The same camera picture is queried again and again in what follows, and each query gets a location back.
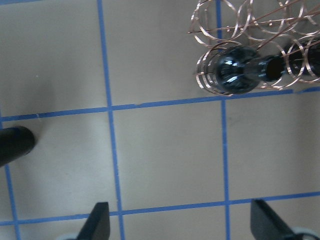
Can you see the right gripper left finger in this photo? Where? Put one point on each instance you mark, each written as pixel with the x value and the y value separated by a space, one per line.
pixel 97 225

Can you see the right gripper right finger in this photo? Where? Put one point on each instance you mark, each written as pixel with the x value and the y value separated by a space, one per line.
pixel 266 224

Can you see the copper wire bottle basket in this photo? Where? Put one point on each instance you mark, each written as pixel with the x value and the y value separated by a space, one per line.
pixel 268 26

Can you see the dark wine bottle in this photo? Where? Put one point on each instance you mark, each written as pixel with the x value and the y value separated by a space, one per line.
pixel 304 57
pixel 240 69

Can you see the dark wine bottle near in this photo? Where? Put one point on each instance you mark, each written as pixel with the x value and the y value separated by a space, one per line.
pixel 240 69

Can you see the dark wine bottle carried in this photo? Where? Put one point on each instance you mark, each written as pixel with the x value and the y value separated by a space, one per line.
pixel 15 142

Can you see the dark wine bottle far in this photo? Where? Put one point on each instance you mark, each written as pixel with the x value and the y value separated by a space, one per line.
pixel 304 57

